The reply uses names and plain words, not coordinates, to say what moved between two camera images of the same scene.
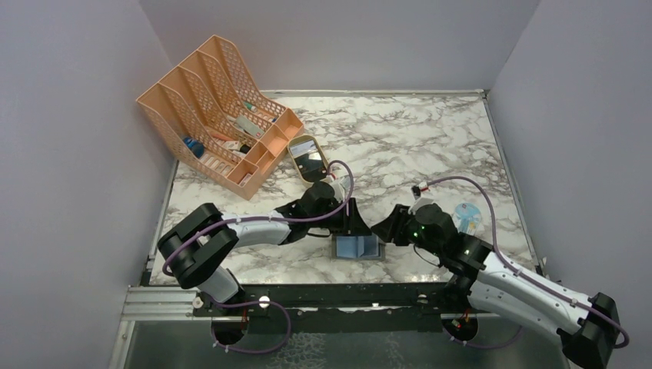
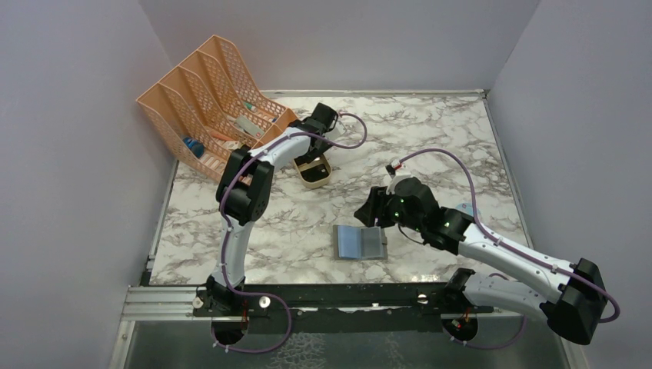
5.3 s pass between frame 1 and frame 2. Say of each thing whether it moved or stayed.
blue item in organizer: stayed
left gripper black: moved
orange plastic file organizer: stayed
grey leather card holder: stayed
